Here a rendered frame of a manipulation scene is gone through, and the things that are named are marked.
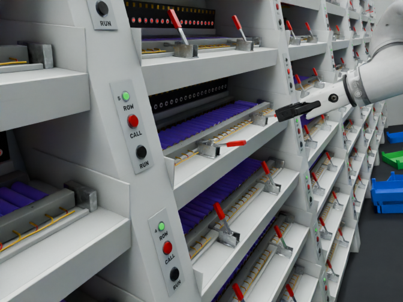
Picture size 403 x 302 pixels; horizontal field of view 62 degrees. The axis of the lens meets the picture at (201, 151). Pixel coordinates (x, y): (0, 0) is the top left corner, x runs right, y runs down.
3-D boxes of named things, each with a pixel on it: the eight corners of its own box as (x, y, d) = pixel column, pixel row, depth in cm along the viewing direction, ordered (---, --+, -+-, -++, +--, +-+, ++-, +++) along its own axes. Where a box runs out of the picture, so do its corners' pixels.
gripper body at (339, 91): (357, 109, 69) (306, 125, 76) (363, 100, 78) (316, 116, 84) (345, 75, 69) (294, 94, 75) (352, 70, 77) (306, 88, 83)
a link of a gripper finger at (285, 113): (301, 115, 77) (275, 124, 81) (305, 113, 79) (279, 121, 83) (297, 103, 77) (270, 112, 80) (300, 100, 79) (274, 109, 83)
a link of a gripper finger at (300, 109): (304, 112, 72) (291, 115, 78) (333, 99, 74) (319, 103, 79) (301, 107, 72) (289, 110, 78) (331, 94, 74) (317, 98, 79)
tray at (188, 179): (286, 126, 102) (292, 96, 99) (171, 216, 53) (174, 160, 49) (227, 114, 111) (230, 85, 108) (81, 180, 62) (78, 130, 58)
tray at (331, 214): (348, 202, 170) (354, 178, 165) (322, 272, 121) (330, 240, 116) (307, 191, 179) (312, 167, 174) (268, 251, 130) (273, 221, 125)
